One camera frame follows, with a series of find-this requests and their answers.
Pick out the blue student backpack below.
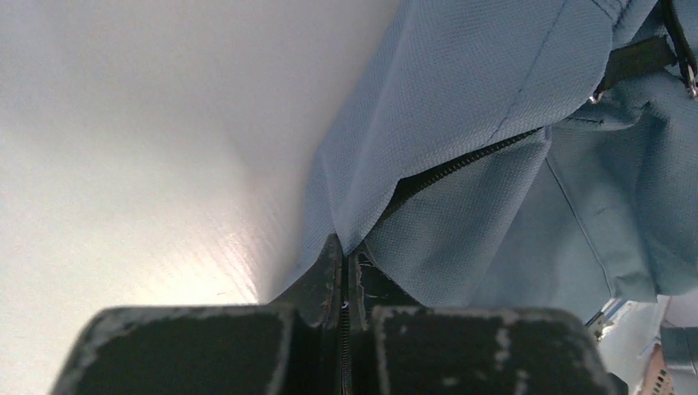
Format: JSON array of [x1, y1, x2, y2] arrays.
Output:
[[287, 1, 697, 320]]

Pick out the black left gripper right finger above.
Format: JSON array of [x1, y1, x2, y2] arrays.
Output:
[[347, 245, 423, 394]]

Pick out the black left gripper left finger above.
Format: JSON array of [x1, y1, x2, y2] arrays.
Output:
[[273, 235, 343, 394]]

